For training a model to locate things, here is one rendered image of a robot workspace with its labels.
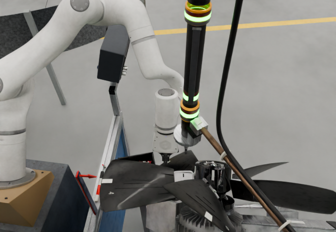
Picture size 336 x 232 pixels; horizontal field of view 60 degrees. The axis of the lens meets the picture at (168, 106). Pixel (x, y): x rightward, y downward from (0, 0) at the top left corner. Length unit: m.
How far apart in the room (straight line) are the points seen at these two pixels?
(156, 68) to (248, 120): 1.79
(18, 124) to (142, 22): 0.57
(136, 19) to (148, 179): 0.53
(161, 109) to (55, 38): 0.43
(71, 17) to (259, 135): 2.00
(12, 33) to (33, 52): 1.38
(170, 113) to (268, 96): 2.01
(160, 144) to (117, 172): 0.24
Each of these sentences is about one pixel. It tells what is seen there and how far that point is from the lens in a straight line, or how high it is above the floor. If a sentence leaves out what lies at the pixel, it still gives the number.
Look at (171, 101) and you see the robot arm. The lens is 1.02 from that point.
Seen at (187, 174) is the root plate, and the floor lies 1.20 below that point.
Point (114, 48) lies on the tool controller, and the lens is 1.36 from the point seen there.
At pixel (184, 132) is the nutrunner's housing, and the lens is 0.72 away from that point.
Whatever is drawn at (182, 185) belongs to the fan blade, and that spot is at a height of 1.42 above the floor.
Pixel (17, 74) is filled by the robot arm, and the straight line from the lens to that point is 1.09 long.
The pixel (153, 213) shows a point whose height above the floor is 0.98.
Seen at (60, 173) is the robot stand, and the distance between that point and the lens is 1.36.
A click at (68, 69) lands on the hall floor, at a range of 3.27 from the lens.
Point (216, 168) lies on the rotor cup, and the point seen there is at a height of 1.27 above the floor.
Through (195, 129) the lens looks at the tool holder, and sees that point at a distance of 0.65.
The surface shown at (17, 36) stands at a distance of 2.48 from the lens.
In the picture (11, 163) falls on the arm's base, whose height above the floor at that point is 1.13.
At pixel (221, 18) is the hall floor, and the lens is 3.93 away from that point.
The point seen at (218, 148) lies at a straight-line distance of 0.62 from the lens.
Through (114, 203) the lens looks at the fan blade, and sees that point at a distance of 0.91.
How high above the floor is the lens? 2.06
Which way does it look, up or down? 49 degrees down
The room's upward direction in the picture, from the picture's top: straight up
